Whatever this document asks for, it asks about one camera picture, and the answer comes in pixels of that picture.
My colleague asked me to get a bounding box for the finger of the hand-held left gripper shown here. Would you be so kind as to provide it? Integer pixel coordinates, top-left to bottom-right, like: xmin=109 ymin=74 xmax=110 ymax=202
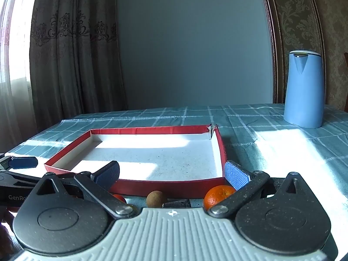
xmin=0 ymin=154 xmax=38 ymax=170
xmin=0 ymin=171 xmax=42 ymax=183

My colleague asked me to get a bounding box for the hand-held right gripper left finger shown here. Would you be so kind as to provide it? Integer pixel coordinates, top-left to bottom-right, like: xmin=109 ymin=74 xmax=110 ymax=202
xmin=34 ymin=161 xmax=136 ymax=219

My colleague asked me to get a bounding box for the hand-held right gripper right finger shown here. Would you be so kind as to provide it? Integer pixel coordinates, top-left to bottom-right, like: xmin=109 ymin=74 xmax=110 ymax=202
xmin=208 ymin=161 xmax=308 ymax=218

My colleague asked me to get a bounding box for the orange mandarin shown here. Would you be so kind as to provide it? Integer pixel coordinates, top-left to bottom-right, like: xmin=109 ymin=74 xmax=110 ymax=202
xmin=203 ymin=185 xmax=236 ymax=211

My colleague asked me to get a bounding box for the red shallow cardboard box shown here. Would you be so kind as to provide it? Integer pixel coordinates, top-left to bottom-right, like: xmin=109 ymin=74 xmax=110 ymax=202
xmin=44 ymin=124 xmax=227 ymax=199

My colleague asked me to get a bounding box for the brown kiwi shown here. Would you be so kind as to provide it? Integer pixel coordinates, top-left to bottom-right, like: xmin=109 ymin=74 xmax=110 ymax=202
xmin=146 ymin=191 xmax=168 ymax=209

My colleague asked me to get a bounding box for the teal checked tablecloth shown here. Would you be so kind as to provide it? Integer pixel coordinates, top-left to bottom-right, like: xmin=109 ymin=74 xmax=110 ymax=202
xmin=5 ymin=103 xmax=348 ymax=251

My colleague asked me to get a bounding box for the dark ridged object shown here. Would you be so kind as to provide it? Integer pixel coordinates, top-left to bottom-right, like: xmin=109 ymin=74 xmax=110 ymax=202
xmin=162 ymin=199 xmax=191 ymax=209

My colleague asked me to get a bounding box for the white sheer curtain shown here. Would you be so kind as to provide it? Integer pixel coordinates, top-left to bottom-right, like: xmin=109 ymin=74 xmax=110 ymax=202
xmin=0 ymin=0 xmax=37 ymax=153

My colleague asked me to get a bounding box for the blue kettle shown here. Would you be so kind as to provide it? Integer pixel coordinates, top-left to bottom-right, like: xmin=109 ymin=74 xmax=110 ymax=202
xmin=283 ymin=50 xmax=326 ymax=129

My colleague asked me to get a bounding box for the brown patterned curtain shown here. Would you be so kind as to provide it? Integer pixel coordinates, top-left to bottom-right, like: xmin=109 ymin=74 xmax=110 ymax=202
xmin=28 ymin=0 xmax=128 ymax=131

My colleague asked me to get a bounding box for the dark wooden wall moulding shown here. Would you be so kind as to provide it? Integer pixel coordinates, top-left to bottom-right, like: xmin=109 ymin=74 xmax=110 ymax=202
xmin=258 ymin=0 xmax=286 ymax=104

